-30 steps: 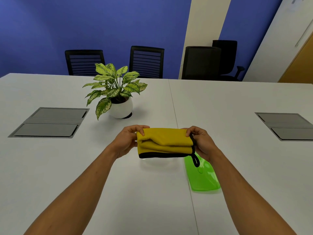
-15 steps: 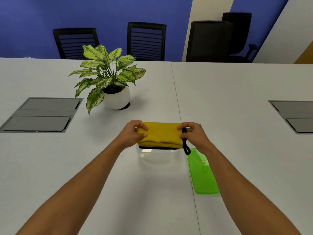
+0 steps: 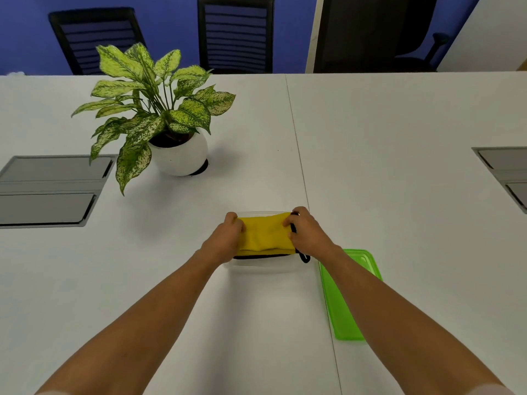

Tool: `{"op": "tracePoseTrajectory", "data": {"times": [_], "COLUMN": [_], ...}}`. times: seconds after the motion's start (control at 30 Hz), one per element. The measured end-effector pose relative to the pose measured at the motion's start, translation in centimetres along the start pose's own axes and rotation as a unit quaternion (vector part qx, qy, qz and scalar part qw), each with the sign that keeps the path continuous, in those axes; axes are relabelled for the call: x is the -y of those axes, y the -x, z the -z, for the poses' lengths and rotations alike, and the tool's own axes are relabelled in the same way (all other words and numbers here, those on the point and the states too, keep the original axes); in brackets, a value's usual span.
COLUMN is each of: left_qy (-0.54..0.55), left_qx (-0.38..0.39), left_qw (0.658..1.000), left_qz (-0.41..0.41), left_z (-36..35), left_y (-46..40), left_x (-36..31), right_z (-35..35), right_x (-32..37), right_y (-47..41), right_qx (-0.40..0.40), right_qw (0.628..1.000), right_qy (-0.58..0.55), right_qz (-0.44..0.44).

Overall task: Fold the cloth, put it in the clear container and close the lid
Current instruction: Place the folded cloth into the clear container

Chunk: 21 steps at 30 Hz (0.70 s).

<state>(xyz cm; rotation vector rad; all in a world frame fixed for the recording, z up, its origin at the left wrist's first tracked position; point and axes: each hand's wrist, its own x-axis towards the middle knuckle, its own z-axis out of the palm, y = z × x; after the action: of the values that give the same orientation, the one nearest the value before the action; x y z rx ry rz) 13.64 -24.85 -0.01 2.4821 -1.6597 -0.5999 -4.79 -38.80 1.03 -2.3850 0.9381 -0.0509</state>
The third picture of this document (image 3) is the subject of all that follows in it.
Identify green variegated plant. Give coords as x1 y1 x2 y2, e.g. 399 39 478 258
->
71 42 236 196

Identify black mesh office chair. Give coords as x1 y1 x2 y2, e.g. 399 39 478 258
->
198 0 275 74
48 7 147 75

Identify person's right hand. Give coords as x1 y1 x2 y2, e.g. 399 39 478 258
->
282 207 342 260

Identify black cloth strap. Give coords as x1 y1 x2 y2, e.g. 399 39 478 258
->
290 211 311 264

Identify person's left hand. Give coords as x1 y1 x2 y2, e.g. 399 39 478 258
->
200 212 247 266

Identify grey desk cable hatch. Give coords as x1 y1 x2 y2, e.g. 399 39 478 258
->
472 146 527 215
0 154 119 229

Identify white round plant pot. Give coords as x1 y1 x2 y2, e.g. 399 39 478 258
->
147 129 209 177

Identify black office chair with armrest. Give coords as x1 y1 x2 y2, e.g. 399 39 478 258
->
314 0 451 74

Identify person's left forearm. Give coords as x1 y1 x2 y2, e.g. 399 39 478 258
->
35 247 231 395

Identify clear plastic container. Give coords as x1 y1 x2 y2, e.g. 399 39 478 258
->
228 210 313 274

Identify green plastic lid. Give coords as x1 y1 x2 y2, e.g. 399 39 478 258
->
319 249 383 341

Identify person's right forearm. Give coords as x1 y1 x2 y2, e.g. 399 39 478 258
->
319 246 515 395

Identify yellow cloth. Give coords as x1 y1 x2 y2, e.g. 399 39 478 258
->
236 212 297 257

